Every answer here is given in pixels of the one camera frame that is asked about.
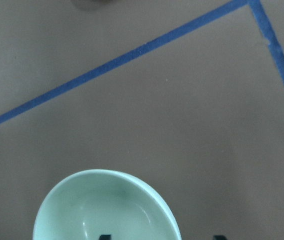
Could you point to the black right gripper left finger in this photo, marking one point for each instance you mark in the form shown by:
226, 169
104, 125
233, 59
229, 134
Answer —
105, 237

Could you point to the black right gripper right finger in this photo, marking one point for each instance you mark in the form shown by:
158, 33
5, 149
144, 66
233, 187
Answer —
219, 237

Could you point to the light green bowl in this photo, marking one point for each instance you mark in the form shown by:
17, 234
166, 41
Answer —
97, 202

